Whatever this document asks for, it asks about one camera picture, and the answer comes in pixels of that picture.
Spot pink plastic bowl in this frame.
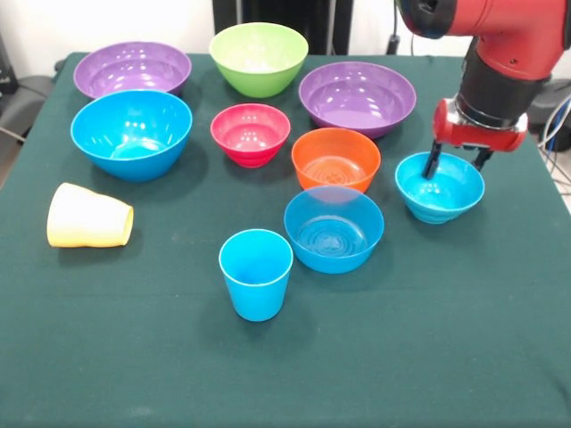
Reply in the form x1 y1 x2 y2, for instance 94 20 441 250
210 103 292 169

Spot bundle of floor cables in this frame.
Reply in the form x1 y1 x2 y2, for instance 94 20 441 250
537 95 571 188

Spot small blue plastic bowl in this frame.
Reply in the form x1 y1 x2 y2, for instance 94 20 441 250
283 185 385 275

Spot large blue plastic bowl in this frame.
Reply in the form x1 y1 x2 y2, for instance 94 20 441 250
70 89 194 183

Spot yellow plastic cup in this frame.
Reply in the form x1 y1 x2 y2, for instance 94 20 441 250
46 182 135 249

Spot orange plastic bowl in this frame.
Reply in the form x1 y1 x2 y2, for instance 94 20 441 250
291 127 383 194

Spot blue plastic cup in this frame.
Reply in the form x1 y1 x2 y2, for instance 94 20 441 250
218 228 294 323

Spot purple plastic bowl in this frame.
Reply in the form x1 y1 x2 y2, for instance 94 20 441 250
298 61 418 140
73 41 193 100

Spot cyan plastic bowl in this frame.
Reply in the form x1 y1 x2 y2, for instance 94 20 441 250
394 151 486 225

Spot dark green table cloth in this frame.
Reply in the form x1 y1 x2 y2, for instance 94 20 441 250
0 52 571 428

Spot green plastic bowl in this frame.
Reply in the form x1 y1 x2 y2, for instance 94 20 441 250
209 21 310 99

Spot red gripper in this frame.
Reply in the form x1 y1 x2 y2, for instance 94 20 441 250
422 97 530 181

